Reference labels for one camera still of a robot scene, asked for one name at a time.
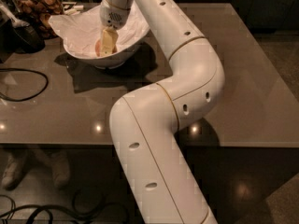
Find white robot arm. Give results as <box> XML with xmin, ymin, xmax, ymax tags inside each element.
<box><xmin>100</xmin><ymin>0</ymin><xmax>225</xmax><ymax>224</ymax></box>

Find right white shoe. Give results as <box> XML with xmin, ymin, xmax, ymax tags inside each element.
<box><xmin>50</xmin><ymin>150</ymin><xmax>70</xmax><ymax>189</ymax></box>

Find white paper in bowl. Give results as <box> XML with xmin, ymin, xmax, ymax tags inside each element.
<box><xmin>49</xmin><ymin>3</ymin><xmax>150</xmax><ymax>59</ymax></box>

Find black round device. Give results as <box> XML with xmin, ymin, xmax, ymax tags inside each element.
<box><xmin>12</xmin><ymin>25</ymin><xmax>45</xmax><ymax>53</ymax></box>

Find black cables on floor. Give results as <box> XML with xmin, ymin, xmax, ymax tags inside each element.
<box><xmin>0</xmin><ymin>187</ymin><xmax>131</xmax><ymax>224</ymax></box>

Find white shoe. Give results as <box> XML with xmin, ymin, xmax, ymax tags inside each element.
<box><xmin>50</xmin><ymin>150</ymin><xmax>70</xmax><ymax>189</ymax></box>
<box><xmin>2</xmin><ymin>151</ymin><xmax>28</xmax><ymax>190</ymax></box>

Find white bowl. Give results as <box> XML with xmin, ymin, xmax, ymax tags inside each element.
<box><xmin>77</xmin><ymin>37</ymin><xmax>145</xmax><ymax>69</ymax></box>

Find small white items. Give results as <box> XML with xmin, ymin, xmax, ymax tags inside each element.
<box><xmin>63</xmin><ymin>3</ymin><xmax>84</xmax><ymax>15</ymax></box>

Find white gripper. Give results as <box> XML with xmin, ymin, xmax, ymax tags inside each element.
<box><xmin>99</xmin><ymin>0</ymin><xmax>133</xmax><ymax>57</ymax></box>

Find glass jar of snacks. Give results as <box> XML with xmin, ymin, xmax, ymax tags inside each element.
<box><xmin>13</xmin><ymin>0</ymin><xmax>64</xmax><ymax>39</ymax></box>

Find black cable on table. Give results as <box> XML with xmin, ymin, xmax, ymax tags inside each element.
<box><xmin>0</xmin><ymin>67</ymin><xmax>50</xmax><ymax>103</ymax></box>

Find left white shoe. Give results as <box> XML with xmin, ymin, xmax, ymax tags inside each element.
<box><xmin>2</xmin><ymin>151</ymin><xmax>28</xmax><ymax>190</ymax></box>

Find red apple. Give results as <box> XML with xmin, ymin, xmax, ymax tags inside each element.
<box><xmin>95</xmin><ymin>39</ymin><xmax>117</xmax><ymax>57</ymax></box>

